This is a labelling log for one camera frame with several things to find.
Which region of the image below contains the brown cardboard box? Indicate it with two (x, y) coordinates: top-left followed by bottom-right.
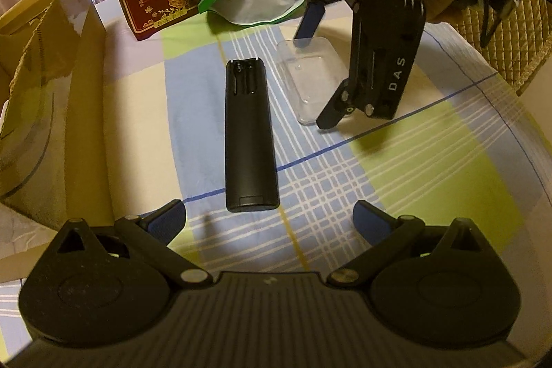
(0, 0), (108, 285)

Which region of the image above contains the black remote control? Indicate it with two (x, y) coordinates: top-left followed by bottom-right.
(225, 58), (280, 213)

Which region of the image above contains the quilted beige chair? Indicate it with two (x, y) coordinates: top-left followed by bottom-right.
(454, 0), (551, 94)

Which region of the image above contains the clear plastic tray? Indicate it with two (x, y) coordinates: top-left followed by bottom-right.
(276, 37), (348, 125)

